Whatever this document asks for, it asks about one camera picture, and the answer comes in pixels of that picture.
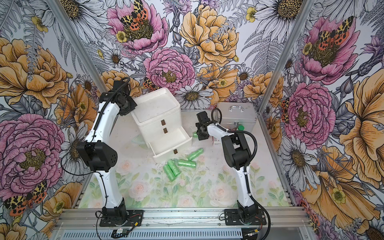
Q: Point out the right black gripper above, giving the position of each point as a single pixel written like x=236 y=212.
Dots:
x=200 y=136

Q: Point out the white bottom drawer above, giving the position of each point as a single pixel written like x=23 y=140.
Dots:
x=171 y=145

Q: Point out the white drawer cabinet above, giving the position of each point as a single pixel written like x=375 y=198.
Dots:
x=156 y=114

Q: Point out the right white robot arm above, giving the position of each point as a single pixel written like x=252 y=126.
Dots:
x=239 y=148

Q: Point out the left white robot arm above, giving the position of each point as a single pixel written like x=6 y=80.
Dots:
x=102 y=158

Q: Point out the red white cardboard box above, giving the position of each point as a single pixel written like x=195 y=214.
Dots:
x=217 y=142

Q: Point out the silver metal case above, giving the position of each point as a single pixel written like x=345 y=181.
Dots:
x=235 y=114

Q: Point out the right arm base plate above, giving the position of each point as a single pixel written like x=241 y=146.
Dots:
x=233 y=217

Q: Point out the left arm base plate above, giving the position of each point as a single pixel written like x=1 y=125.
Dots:
x=121 y=218

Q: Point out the aluminium front rail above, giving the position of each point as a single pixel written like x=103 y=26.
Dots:
x=182 y=218

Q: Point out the right aluminium corner post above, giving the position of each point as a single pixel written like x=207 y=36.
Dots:
x=303 y=15

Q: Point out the aluminium corner post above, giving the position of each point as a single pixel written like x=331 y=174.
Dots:
x=303 y=15
x=70 y=31

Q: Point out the left aluminium corner post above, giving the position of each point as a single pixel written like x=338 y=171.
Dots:
x=70 y=31

